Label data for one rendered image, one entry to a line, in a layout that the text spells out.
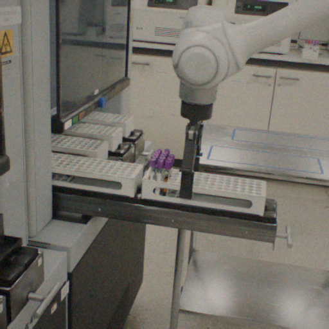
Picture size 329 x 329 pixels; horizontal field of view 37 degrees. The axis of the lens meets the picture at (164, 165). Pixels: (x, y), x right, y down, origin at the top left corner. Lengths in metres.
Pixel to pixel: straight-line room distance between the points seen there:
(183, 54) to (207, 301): 1.08
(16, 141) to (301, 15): 0.61
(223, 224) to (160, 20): 2.47
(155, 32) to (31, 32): 2.49
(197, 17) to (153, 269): 1.59
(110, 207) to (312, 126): 2.49
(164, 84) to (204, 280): 1.94
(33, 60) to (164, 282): 1.52
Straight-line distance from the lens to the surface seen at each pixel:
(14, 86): 1.00
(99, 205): 1.23
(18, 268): 0.94
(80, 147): 1.40
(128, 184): 1.20
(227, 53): 0.94
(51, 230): 1.23
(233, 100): 3.49
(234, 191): 1.19
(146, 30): 3.53
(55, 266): 1.09
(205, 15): 1.09
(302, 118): 3.53
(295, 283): 1.98
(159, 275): 2.40
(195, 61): 0.90
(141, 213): 1.21
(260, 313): 1.78
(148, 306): 2.21
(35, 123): 1.10
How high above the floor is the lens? 1.32
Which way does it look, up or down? 21 degrees down
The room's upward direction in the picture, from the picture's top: 4 degrees clockwise
